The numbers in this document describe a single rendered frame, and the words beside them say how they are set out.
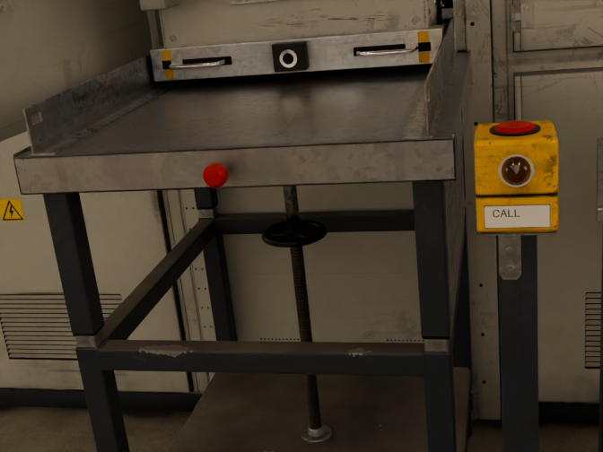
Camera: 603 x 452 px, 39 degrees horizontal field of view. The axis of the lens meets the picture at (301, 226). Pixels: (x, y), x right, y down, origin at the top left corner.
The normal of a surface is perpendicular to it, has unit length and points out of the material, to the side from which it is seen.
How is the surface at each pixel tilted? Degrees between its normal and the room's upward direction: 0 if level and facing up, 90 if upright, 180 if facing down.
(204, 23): 90
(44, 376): 90
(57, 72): 90
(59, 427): 0
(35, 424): 0
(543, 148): 90
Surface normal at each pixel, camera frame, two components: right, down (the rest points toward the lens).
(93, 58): 0.93, 0.03
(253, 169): -0.21, 0.35
